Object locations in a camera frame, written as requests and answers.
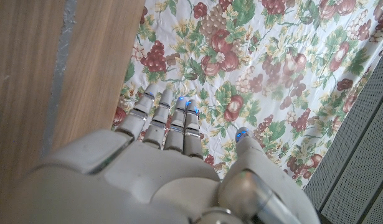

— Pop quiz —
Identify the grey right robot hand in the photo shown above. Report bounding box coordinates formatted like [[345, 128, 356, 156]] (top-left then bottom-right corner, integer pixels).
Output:
[[0, 83, 321, 224]]

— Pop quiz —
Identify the fruit print backdrop cloth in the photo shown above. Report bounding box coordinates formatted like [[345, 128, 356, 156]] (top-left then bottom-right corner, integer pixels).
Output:
[[111, 0, 383, 187]]

